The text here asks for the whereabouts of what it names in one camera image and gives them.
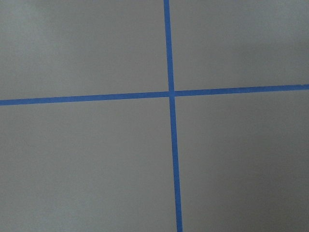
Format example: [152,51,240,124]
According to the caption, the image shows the blue tape grid lines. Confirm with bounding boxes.
[0,0,309,232]

